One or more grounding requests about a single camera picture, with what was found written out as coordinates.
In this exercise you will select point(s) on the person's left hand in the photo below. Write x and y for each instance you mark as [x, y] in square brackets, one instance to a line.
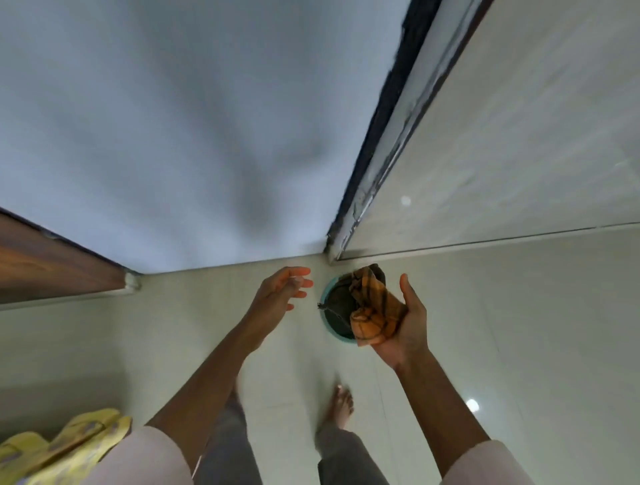
[274, 300]

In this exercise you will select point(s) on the person's right hand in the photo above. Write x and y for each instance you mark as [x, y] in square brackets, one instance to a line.
[412, 335]

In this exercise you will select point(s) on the person's left fingers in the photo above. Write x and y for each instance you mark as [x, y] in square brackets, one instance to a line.
[299, 283]

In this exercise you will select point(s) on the person's right thumb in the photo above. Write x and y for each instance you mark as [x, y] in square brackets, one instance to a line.
[407, 292]

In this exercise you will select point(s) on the orange checked cloth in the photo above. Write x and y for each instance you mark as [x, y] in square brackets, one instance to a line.
[372, 315]

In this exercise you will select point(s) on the person's left forearm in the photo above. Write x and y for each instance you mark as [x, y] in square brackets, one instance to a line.
[215, 379]

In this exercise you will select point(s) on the person's right forearm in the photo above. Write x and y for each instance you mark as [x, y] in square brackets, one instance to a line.
[440, 414]

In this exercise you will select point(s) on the teal rimmed bucket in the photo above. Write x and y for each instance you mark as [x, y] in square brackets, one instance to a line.
[340, 310]

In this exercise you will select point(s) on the person's right foot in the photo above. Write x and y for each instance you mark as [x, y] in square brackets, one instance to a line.
[339, 407]

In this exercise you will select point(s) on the grey trousers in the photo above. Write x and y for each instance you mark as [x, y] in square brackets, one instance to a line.
[345, 457]

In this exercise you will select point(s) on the white right sleeve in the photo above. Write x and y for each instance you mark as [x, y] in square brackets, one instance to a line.
[490, 464]

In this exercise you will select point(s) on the white sleeve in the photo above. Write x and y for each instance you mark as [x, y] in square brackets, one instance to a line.
[490, 464]
[145, 459]

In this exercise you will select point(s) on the white left sleeve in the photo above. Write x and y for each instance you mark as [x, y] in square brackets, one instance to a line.
[145, 459]

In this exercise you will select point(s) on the brown wooden door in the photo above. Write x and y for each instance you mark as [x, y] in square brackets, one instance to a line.
[45, 260]

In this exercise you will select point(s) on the yellow slipper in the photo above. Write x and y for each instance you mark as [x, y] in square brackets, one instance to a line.
[85, 449]
[20, 447]

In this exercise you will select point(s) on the grey metal door frame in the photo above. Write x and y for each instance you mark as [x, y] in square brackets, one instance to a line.
[395, 115]

